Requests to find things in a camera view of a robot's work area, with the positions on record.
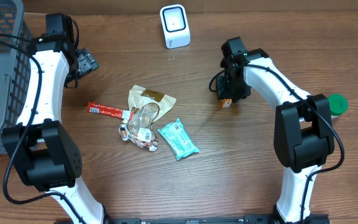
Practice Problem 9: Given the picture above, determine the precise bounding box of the white barcode scanner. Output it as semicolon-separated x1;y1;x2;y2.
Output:
160;4;191;49

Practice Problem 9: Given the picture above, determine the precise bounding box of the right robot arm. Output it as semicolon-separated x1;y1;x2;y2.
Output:
211;37;334;223

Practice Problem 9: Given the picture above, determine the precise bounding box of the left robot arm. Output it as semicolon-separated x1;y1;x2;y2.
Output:
2;13;108;223

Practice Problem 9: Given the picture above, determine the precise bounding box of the beige dog bone treat bag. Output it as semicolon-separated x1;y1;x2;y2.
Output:
118;85;177;152

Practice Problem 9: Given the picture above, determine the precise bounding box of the red snack stick packet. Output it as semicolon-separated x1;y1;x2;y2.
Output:
87;101;133;121

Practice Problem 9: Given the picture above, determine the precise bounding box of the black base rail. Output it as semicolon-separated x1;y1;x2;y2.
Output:
54;213;331;224

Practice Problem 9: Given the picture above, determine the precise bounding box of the teal orange tissue pack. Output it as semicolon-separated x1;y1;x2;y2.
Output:
158;118;200;161

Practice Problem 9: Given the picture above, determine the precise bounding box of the small green lidded jar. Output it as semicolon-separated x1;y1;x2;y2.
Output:
328;94;349;119

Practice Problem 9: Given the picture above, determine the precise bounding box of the grey plastic mesh basket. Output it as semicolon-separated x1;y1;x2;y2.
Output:
0;0;32;154

